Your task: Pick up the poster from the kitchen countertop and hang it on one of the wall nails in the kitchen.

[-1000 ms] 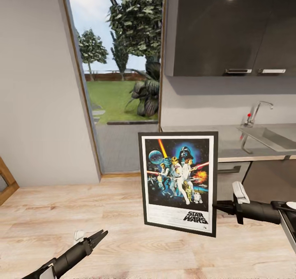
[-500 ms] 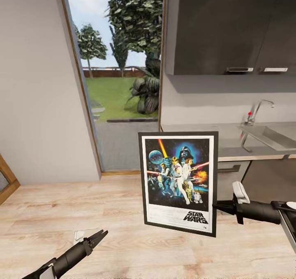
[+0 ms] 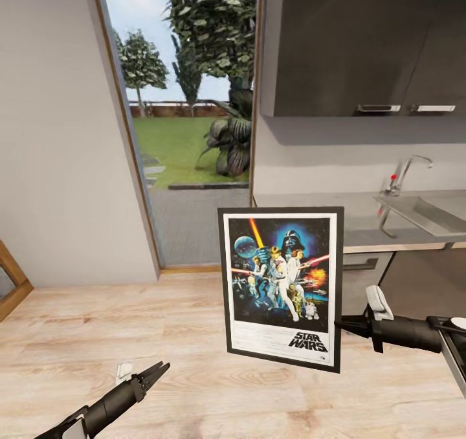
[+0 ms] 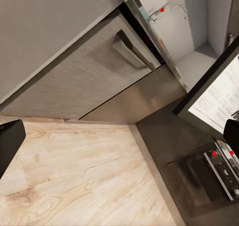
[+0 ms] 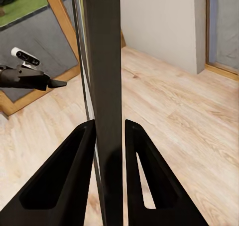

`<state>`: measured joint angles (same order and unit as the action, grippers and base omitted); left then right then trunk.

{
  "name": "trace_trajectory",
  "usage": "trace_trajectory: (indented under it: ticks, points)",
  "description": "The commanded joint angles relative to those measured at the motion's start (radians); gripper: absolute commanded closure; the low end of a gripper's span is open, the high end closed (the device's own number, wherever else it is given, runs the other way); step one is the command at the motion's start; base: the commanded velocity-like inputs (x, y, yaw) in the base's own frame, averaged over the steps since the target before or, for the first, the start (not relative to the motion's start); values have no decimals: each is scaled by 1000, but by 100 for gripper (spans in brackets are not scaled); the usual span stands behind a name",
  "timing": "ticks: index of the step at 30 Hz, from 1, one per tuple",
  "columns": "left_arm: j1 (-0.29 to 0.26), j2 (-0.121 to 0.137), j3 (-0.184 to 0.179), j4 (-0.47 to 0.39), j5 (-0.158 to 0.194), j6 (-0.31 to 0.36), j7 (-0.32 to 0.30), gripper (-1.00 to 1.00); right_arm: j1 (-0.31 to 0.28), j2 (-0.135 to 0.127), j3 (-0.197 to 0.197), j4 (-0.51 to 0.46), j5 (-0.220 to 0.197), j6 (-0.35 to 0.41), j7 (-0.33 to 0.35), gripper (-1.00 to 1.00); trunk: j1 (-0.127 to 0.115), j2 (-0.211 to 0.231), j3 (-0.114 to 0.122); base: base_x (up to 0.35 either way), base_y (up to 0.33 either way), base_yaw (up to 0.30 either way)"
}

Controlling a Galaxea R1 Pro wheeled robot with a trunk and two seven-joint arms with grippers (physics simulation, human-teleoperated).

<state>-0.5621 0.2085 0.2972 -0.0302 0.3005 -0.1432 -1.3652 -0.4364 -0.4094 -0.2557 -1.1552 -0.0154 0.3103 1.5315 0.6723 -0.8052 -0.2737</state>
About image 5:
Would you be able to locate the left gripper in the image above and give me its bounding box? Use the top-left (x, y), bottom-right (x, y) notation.
top-left (8, 65), bottom-right (67, 91)

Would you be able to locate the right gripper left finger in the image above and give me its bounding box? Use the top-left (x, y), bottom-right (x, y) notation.
top-left (0, 119), bottom-right (96, 226)

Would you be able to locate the poster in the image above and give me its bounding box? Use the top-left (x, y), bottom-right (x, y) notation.
top-left (72, 0), bottom-right (123, 226)

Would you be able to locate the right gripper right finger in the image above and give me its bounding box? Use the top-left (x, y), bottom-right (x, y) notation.
top-left (125, 120), bottom-right (209, 226)

